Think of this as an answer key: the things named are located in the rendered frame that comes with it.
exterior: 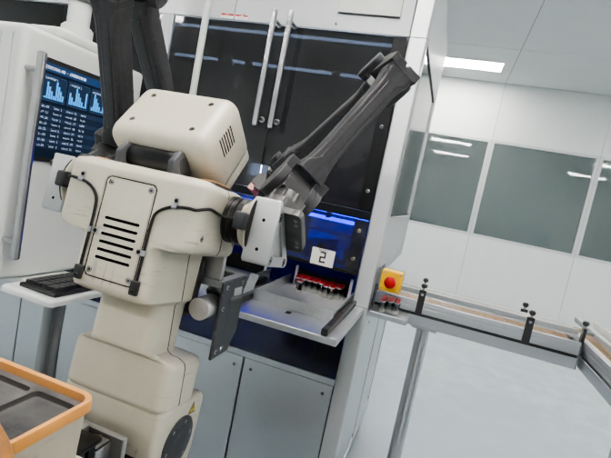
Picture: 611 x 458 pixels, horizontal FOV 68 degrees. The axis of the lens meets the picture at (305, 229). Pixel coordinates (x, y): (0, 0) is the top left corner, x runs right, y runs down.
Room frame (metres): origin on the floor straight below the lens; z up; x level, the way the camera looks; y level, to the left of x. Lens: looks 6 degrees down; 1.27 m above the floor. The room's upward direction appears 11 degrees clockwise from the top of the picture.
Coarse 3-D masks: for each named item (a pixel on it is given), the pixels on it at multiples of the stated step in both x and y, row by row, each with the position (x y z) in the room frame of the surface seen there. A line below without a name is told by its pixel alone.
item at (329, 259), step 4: (316, 248) 1.59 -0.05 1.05; (320, 248) 1.59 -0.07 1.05; (312, 252) 1.59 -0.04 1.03; (316, 252) 1.59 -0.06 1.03; (328, 252) 1.58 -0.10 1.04; (332, 252) 1.57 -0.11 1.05; (312, 256) 1.59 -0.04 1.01; (316, 256) 1.59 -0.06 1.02; (328, 256) 1.58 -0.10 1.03; (332, 256) 1.57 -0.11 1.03; (312, 260) 1.59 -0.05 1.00; (316, 260) 1.59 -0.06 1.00; (324, 260) 1.58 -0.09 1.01; (328, 260) 1.57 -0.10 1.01; (332, 260) 1.57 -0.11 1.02; (320, 264) 1.58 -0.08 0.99; (324, 264) 1.58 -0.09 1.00; (328, 264) 1.57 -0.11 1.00; (332, 264) 1.57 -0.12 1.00
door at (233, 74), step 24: (192, 24) 1.79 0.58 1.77; (216, 24) 1.76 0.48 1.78; (240, 24) 1.73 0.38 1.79; (264, 24) 1.70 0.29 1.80; (192, 48) 1.78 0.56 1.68; (216, 48) 1.75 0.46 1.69; (240, 48) 1.72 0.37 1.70; (264, 48) 1.70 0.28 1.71; (192, 72) 1.78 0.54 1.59; (216, 72) 1.75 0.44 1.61; (240, 72) 1.72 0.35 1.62; (216, 96) 1.74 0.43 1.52; (240, 96) 1.71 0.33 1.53; (264, 96) 1.69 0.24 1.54; (264, 144) 1.68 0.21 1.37
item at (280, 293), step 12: (288, 276) 1.67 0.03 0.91; (264, 288) 1.44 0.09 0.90; (276, 288) 1.56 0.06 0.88; (288, 288) 1.60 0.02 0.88; (264, 300) 1.36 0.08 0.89; (276, 300) 1.35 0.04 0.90; (288, 300) 1.34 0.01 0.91; (300, 300) 1.47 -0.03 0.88; (312, 300) 1.50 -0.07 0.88; (324, 300) 1.53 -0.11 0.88; (336, 300) 1.56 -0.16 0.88; (348, 300) 1.50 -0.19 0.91; (300, 312) 1.32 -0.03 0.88; (312, 312) 1.31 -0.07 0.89; (324, 312) 1.30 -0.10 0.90; (336, 312) 1.34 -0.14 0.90
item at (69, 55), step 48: (0, 48) 1.31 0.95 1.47; (48, 48) 1.36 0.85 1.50; (96, 48) 1.55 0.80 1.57; (0, 96) 1.31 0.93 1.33; (48, 96) 1.38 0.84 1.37; (96, 96) 1.55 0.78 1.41; (0, 144) 1.30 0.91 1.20; (48, 144) 1.40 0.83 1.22; (0, 192) 1.29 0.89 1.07; (0, 240) 1.30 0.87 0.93; (48, 240) 1.45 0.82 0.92
